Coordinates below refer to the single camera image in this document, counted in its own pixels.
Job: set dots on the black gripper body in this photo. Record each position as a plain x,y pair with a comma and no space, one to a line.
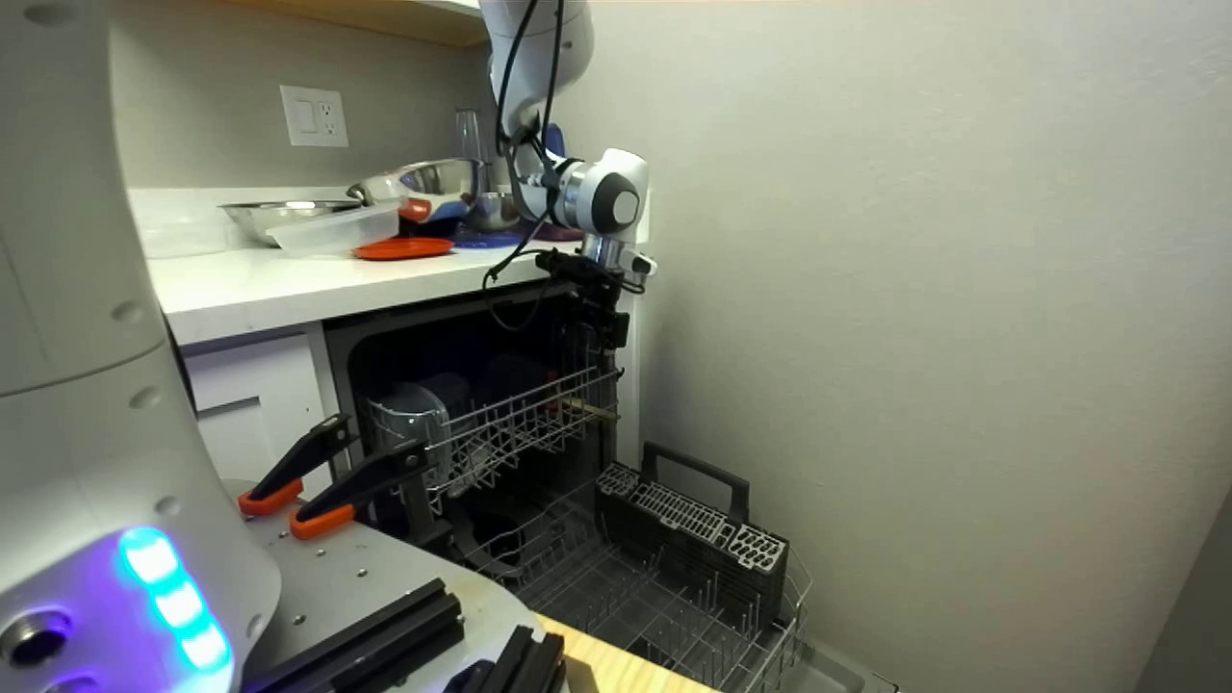
593,291

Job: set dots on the dishwasher rack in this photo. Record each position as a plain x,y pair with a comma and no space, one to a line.
564,565
512,410

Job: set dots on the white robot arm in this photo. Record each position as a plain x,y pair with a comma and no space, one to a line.
537,53

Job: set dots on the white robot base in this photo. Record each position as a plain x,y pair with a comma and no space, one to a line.
124,565

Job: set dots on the black dishwasher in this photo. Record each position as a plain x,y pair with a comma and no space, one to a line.
465,335

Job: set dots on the clear cup in rack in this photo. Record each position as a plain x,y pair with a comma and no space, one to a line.
414,413

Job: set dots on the red plastic lid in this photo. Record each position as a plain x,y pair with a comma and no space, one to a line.
400,248

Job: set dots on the black cutlery basket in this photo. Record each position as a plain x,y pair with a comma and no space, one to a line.
704,552

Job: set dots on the clear plastic container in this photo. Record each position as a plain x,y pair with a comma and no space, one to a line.
336,234

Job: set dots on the black orange clamp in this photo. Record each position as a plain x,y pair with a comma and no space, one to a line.
287,475
341,501

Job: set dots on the white lower cabinet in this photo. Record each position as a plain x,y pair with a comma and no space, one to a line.
258,393

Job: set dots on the white wall outlet plate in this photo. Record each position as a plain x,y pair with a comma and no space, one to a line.
313,118

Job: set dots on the black aluminium rail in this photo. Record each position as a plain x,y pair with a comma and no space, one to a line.
373,652
530,662

